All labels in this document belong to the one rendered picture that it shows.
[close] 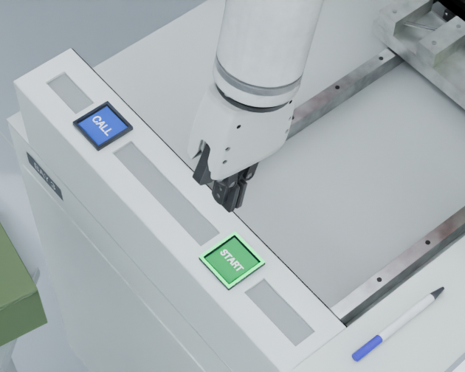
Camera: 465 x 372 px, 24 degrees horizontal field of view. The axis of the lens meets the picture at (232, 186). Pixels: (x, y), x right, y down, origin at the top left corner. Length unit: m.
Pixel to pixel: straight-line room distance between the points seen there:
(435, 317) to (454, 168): 0.35
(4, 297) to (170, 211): 0.23
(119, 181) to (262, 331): 0.27
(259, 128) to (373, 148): 0.53
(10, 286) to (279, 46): 0.54
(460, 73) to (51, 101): 0.58
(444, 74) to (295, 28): 0.66
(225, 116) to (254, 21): 0.12
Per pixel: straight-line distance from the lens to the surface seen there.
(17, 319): 1.37
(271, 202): 1.48
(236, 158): 1.05
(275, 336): 1.22
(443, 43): 1.57
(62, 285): 1.91
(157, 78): 1.62
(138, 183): 1.33
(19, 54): 2.80
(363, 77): 1.59
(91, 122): 1.39
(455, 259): 1.29
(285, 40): 0.94
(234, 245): 1.27
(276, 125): 1.06
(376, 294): 1.39
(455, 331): 1.24
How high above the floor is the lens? 2.05
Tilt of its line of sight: 55 degrees down
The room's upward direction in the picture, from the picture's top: straight up
